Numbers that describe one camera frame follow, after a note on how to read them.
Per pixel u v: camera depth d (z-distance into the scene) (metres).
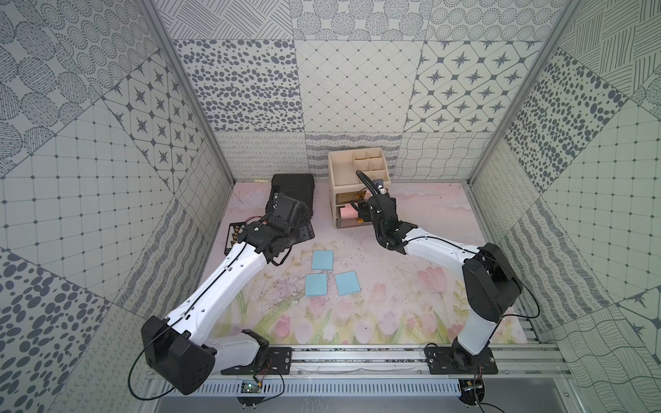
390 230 0.68
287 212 0.56
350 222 0.92
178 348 0.37
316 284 0.89
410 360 0.76
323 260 0.96
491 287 0.47
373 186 0.74
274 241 0.51
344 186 0.86
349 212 0.87
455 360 0.66
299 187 1.13
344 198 0.90
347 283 0.89
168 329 0.38
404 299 0.86
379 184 0.76
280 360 0.73
